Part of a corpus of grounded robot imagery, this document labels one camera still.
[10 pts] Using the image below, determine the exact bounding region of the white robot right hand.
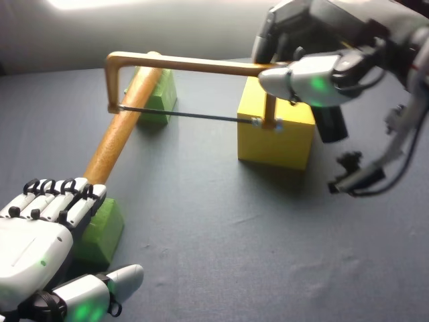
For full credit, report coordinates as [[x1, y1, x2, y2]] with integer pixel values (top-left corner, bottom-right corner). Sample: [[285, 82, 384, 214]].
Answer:
[[251, 0, 390, 109]]

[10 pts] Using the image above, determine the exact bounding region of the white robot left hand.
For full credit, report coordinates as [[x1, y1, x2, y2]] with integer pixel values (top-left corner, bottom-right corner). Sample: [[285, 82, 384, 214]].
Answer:
[[0, 177, 145, 322]]

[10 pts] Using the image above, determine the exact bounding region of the yellow hacksaw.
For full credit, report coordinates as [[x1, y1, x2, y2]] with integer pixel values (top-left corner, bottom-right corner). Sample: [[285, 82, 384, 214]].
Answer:
[[105, 50, 350, 144]]

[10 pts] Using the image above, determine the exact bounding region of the wooden dowel rod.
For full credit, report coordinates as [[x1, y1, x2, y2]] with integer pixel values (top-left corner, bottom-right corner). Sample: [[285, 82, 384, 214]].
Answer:
[[82, 50, 164, 187]]

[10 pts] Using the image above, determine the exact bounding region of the green wooden block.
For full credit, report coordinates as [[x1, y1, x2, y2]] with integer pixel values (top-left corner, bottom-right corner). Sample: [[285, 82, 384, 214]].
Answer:
[[72, 197, 125, 270], [124, 66, 178, 126]]

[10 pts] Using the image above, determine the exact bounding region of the yellow wooden block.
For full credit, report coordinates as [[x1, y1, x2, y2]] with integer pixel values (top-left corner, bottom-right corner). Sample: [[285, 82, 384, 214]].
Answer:
[[236, 76, 316, 171]]

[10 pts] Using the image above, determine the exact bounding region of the grey table cloth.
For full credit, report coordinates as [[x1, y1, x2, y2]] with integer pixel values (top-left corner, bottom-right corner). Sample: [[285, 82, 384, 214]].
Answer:
[[0, 63, 429, 322]]

